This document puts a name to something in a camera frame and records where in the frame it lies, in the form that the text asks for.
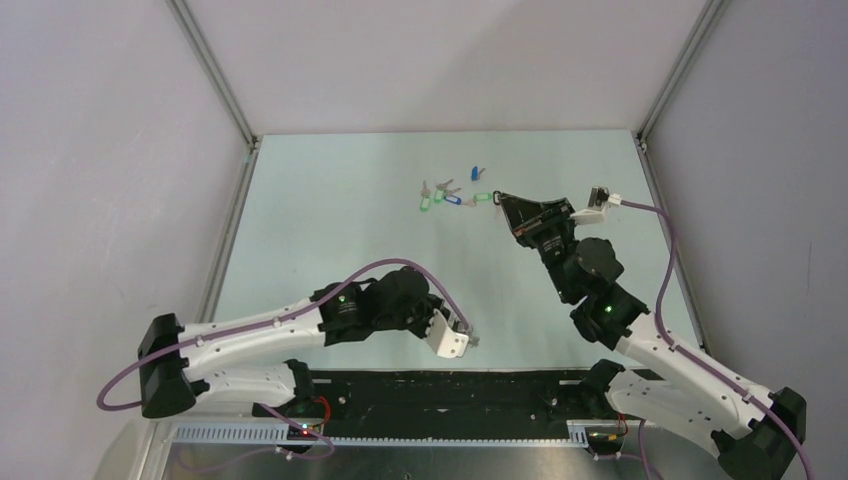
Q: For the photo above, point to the green tag key centre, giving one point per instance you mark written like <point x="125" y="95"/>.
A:
<point x="442" y="191"/>

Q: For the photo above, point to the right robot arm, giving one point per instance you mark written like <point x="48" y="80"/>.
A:
<point x="753" y="432"/>

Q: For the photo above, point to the right electronics board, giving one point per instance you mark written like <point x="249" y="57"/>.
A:
<point x="597" y="436"/>

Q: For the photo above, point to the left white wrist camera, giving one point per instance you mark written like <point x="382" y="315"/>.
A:
<point x="448" y="337"/>

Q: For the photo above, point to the electronics board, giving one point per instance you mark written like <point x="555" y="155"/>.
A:
<point x="304" y="433"/>
<point x="597" y="436"/>

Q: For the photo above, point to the green tag key right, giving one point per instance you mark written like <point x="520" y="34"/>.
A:
<point x="477" y="198"/>

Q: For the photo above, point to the blue tag key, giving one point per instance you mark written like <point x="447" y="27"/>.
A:
<point x="476" y="173"/>
<point x="451" y="196"/>

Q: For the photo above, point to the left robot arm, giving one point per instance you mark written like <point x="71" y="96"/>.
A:
<point x="189" y="364"/>

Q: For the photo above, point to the blue tag key far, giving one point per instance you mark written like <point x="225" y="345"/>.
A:
<point x="476" y="173"/>

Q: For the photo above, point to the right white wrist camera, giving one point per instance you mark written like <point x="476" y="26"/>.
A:
<point x="601" y="200"/>

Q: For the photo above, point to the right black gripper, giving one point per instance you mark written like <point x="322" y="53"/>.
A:
<point x="522" y="212"/>

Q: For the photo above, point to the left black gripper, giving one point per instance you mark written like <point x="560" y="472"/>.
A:
<point x="431" y="304"/>

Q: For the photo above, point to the left electronics board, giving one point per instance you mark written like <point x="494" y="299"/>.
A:
<point x="304" y="433"/>

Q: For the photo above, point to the green tag key left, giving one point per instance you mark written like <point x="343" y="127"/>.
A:
<point x="425" y="195"/>

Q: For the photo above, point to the blue tag key middle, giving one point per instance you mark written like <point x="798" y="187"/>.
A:
<point x="451" y="196"/>

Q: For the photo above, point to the green tag key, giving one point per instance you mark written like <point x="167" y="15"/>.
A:
<point x="477" y="198"/>
<point x="425" y="195"/>
<point x="442" y="191"/>

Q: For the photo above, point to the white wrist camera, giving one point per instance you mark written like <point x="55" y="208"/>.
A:
<point x="601" y="200"/>
<point x="448" y="337"/>

